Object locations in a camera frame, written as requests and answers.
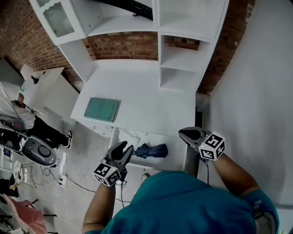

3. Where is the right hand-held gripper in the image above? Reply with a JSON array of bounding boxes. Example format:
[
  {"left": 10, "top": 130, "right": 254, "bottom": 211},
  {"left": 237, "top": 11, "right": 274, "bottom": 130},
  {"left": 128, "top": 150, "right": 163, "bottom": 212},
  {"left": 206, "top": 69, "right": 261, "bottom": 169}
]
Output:
[{"left": 178, "top": 126, "right": 226, "bottom": 162}]

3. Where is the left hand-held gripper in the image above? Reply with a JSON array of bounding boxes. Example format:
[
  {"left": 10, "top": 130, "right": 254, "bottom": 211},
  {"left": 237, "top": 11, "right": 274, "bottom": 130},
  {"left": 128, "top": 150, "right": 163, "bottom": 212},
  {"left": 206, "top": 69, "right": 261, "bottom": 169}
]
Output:
[{"left": 92, "top": 141, "right": 135, "bottom": 188}]

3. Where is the blue umbrella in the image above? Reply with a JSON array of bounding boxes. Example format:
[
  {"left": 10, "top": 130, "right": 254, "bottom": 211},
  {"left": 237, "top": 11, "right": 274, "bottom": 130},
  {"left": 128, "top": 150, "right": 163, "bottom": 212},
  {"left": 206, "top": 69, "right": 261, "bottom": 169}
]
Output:
[{"left": 136, "top": 143, "right": 168, "bottom": 159}]

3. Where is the white desk drawer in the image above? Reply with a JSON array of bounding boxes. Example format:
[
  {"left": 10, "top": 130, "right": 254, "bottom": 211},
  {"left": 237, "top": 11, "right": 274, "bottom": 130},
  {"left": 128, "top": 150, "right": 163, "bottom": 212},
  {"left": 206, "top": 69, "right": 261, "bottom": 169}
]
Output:
[{"left": 109, "top": 127, "right": 191, "bottom": 171}]

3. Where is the person's right forearm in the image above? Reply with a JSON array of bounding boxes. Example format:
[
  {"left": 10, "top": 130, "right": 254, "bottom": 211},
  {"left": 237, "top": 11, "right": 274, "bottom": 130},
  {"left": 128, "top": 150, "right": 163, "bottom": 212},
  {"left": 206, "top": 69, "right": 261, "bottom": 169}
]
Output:
[{"left": 212, "top": 152, "right": 261, "bottom": 198}]

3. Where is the person's left forearm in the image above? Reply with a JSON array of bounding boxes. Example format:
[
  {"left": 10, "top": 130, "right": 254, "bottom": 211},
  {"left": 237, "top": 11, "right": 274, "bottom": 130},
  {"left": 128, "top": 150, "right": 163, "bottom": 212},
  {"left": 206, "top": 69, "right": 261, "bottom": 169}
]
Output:
[{"left": 81, "top": 180, "right": 119, "bottom": 234}]

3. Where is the crumpled white cloth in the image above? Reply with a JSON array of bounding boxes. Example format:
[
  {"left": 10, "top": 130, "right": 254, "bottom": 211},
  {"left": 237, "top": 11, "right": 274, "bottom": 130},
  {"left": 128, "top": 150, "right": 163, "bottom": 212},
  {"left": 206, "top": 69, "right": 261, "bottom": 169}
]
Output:
[{"left": 118, "top": 128, "right": 148, "bottom": 147}]

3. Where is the green book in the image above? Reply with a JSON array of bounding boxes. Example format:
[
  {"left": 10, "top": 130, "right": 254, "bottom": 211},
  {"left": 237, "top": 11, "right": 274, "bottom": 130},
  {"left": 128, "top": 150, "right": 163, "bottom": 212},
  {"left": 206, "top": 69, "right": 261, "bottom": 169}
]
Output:
[{"left": 83, "top": 97, "right": 120, "bottom": 123}]

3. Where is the white power strip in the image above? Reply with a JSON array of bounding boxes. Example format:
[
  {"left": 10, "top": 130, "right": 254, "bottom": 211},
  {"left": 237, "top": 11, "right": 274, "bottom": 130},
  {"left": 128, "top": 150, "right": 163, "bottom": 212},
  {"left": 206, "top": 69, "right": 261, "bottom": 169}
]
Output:
[{"left": 58, "top": 173, "right": 72, "bottom": 190}]

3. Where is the person's teal shirt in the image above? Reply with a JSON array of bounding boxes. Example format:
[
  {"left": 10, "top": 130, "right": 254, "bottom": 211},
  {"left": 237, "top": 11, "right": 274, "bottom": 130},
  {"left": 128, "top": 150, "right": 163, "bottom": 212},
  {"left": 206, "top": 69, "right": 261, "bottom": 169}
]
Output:
[{"left": 83, "top": 170, "right": 280, "bottom": 234}]

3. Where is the white desk with shelf hutch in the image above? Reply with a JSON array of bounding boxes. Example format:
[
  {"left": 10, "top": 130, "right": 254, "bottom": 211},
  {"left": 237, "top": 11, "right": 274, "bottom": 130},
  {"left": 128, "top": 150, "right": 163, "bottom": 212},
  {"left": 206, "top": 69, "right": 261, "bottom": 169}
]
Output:
[{"left": 29, "top": 0, "right": 230, "bottom": 139}]

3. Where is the grey rounded machine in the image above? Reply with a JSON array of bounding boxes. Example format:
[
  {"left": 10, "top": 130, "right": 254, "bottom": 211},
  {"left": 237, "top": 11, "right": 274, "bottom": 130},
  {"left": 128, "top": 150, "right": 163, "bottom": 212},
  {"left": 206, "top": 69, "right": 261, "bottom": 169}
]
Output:
[{"left": 21, "top": 135, "right": 58, "bottom": 167}]

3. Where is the white side table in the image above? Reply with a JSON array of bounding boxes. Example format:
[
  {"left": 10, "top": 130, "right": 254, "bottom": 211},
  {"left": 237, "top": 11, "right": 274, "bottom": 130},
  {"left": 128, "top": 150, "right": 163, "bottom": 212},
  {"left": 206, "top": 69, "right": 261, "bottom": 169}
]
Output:
[{"left": 20, "top": 64, "right": 80, "bottom": 116}]

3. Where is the black desk lamp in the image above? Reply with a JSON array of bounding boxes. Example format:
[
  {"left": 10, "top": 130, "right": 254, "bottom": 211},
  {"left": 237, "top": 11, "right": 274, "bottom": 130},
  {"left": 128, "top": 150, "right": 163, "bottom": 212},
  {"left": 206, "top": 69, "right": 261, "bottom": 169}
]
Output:
[{"left": 30, "top": 70, "right": 46, "bottom": 85}]

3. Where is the pink cloth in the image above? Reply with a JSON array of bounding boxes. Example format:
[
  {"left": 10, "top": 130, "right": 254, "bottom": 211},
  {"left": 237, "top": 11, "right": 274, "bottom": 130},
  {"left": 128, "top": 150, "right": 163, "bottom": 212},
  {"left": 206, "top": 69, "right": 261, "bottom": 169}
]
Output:
[{"left": 3, "top": 196, "right": 48, "bottom": 234}]

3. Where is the black keyboard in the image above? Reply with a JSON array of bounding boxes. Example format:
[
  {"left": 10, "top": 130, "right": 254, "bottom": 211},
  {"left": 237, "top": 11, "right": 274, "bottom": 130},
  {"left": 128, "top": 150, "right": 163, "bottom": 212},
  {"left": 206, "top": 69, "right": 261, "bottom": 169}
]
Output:
[{"left": 91, "top": 0, "right": 154, "bottom": 21}]

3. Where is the glass cabinet door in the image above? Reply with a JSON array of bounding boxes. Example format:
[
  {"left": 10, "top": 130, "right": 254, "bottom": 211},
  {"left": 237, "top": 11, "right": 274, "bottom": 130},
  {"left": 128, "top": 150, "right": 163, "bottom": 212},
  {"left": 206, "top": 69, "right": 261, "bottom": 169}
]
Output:
[{"left": 29, "top": 0, "right": 87, "bottom": 46}]

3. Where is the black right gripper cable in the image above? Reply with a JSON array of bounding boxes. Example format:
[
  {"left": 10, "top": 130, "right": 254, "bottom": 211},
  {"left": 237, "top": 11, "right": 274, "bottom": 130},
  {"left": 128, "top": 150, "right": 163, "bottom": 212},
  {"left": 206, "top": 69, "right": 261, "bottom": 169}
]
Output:
[{"left": 200, "top": 157, "right": 211, "bottom": 186}]

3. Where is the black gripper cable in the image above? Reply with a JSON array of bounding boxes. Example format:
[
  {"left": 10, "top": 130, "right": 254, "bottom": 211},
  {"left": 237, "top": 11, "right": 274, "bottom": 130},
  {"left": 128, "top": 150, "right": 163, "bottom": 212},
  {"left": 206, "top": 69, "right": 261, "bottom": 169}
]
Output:
[
  {"left": 200, "top": 157, "right": 211, "bottom": 186},
  {"left": 115, "top": 180, "right": 131, "bottom": 209}
]

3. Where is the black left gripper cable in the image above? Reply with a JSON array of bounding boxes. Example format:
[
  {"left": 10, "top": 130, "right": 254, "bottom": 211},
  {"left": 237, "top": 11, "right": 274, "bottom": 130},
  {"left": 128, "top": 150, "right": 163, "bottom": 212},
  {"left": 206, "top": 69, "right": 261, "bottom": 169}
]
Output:
[{"left": 115, "top": 180, "right": 131, "bottom": 209}]

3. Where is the black floor cable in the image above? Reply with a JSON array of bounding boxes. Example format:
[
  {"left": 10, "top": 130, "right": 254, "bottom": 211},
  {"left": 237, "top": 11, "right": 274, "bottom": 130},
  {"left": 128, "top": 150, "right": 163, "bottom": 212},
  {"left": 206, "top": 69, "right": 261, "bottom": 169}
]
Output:
[{"left": 43, "top": 146, "right": 98, "bottom": 194}]

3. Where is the grey shoulder strap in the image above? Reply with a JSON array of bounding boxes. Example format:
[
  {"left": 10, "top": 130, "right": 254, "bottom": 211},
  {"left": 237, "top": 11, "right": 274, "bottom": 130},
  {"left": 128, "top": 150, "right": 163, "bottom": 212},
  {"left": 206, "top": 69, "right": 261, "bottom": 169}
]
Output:
[{"left": 251, "top": 199, "right": 277, "bottom": 234}]

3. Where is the wire frame stand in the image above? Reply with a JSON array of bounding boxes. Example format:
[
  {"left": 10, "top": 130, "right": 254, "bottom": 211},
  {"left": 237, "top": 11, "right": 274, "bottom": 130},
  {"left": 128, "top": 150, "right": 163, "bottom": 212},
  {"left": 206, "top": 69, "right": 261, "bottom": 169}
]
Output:
[{"left": 12, "top": 159, "right": 45, "bottom": 190}]

